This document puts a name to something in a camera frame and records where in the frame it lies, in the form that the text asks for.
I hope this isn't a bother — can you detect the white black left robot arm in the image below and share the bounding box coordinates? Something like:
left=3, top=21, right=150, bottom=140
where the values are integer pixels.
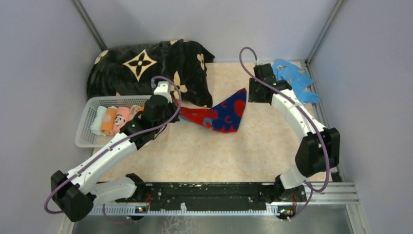
left=44, top=95, right=182, bottom=222

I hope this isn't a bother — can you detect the aluminium frame rail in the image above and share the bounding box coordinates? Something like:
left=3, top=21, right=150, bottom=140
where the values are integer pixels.
left=304, top=60, right=344, bottom=182
left=88, top=202, right=296, bottom=216

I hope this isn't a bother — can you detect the white plastic basket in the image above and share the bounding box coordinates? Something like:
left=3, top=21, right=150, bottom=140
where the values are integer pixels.
left=75, top=95, right=150, bottom=148

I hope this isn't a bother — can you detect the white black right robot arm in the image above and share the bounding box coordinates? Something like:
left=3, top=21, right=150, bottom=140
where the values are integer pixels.
left=249, top=63, right=340, bottom=201

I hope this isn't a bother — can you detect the red blue cloth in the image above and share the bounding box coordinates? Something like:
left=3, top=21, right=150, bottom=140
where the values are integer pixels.
left=179, top=88, right=247, bottom=133

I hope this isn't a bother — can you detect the rolled white green towel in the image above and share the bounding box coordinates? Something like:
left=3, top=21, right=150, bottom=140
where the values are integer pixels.
left=90, top=106, right=107, bottom=136

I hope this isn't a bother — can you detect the aluminium frame rail front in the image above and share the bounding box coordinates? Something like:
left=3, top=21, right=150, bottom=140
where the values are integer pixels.
left=88, top=202, right=296, bottom=216

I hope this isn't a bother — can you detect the rolled orange towel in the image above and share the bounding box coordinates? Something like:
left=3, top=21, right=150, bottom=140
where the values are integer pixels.
left=100, top=106, right=117, bottom=136

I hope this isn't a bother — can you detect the blue patterned towel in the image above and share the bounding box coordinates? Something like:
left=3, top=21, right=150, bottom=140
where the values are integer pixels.
left=272, top=60, right=320, bottom=104

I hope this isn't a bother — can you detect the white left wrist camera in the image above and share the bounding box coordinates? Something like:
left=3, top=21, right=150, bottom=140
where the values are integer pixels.
left=153, top=81, right=172, bottom=103

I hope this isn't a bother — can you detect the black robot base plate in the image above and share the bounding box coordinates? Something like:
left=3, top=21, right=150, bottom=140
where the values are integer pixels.
left=117, top=182, right=307, bottom=211

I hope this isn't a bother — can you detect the aluminium frame rail right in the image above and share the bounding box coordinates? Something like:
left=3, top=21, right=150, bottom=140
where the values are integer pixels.
left=304, top=60, right=344, bottom=182

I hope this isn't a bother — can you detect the striped rabbit print towel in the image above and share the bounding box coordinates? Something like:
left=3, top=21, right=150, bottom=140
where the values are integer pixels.
left=129, top=105, right=141, bottom=120

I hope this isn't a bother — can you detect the rolled pink panda towel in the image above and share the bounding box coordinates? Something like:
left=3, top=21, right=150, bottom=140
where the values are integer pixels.
left=113, top=107, right=130, bottom=134

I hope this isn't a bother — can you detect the black floral blanket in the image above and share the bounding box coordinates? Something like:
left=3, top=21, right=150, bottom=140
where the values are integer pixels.
left=86, top=39, right=215, bottom=108

